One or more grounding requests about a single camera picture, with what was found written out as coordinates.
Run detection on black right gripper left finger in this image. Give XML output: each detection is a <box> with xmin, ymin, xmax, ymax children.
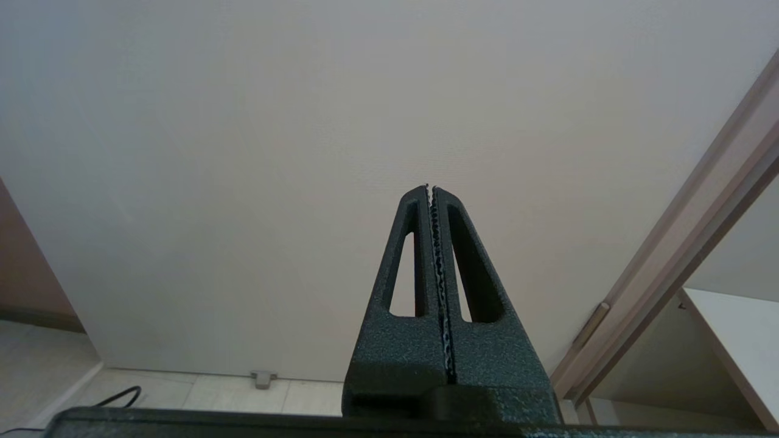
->
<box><xmin>342</xmin><ymin>184</ymin><xmax>450</xmax><ymax>417</ymax></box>

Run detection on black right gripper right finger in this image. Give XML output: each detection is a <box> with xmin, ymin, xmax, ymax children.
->
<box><xmin>433</xmin><ymin>186</ymin><xmax>562</xmax><ymax>423</ymax></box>

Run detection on white room door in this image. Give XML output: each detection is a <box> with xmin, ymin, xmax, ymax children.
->
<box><xmin>0</xmin><ymin>0</ymin><xmax>779</xmax><ymax>384</ymax></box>

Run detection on dark baseboard strip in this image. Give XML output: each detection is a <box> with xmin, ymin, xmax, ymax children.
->
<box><xmin>0</xmin><ymin>307</ymin><xmax>87</xmax><ymax>333</ymax></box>

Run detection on small metal frame hinge plate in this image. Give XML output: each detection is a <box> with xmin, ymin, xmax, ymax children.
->
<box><xmin>573</xmin><ymin>302</ymin><xmax>610</xmax><ymax>350</ymax></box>

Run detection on black floor cable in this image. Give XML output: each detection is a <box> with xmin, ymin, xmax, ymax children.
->
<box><xmin>91</xmin><ymin>386</ymin><xmax>142</xmax><ymax>409</ymax></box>

